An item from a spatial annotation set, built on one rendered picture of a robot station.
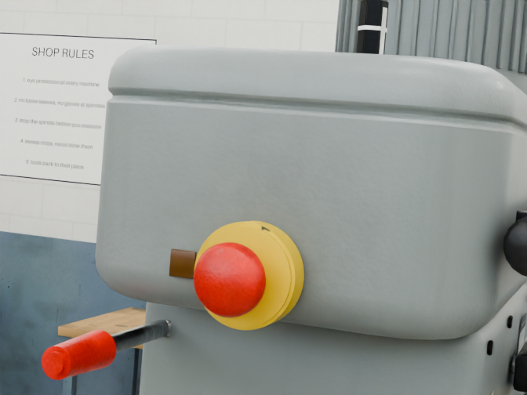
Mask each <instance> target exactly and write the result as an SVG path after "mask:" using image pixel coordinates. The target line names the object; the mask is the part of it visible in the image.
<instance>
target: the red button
mask: <svg viewBox="0 0 527 395"><path fill-rule="evenodd" d="M265 286H266V275H265V271H264V267H263V264H262V262H261V261H260V259H259V258H258V256H257V255H256V254H255V253H254V252H253V251H252V250H251V249H250V248H248V247H246V246H244V245H241V244H239V243H234V242H225V243H220V244H217V245H214V246H212V247H211V248H209V249H207V250H206V251H205V252H204V253H203V254H202V255H201V257H200V258H199V260H198V261H197V264H196V266H195V269H194V289H195V291H196V294H197V296H198V298H199V300H200V302H201V303H202V305H203V306H204V307H205V308H206V309H207V310H209V311H210V312H212V313H214V314H215V315H218V316H220V317H239V316H241V315H244V314H246V313H248V312H250V311H251V310H253V309H254V308H255V307H256V306H257V305H258V303H259V302H260V300H261V299H262V297H263V295H264V290H265Z"/></svg>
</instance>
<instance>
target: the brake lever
mask: <svg viewBox="0 0 527 395"><path fill-rule="evenodd" d="M171 324H172V322H171V321H167V320H158V321H154V322H151V323H148V324H144V325H141V326H139V327H135V328H131V329H129V330H126V331H123V332H119V333H116V334H113V335H110V334H109V333H107V332H106V331H103V330H93V331H91V332H88V333H85V334H84V335H80V336H78V337H75V338H73V339H70V340H67V341H65V342H62V343H60V344H57V345H55V346H51V347H50V348H48V349H47V350H46V351H45V352H44V353H43V356H42V368H43V371H44V372H45V373H46V375H47V376H49V377H50V378H51V379H55V380H60V379H65V378H68V377H71V376H75V375H80V374H83V373H86V372H89V371H94V370H97V369H101V368H105V367H107V366H108V365H110V364H111V363H112V362H113V360H114V358H115V356H116V353H119V352H121V351H123V350H127V349H130V348H133V347H134V346H139V345H141V344H144V343H146V342H150V341H152V340H155V339H159V338H161V337H166V338H170V334H171Z"/></svg>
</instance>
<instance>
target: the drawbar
mask: <svg viewBox="0 0 527 395"><path fill-rule="evenodd" d="M388 6H389V2H385V1H383V0H361V6H360V16H359V25H358V26H364V25H368V26H380V27H381V26H382V16H383V7H385V8H387V15H388ZM386 28H387V20H386ZM380 35H381V31H379V30H367V29H364V30H359V31H358V43H357V52H356V53H367V54H379V52H380Z"/></svg>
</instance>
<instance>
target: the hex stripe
mask: <svg viewBox="0 0 527 395"><path fill-rule="evenodd" d="M386 20H387V8H385V7H383V16H382V26H381V35H380V52H379V54H383V47H384V38H385V29H386Z"/></svg>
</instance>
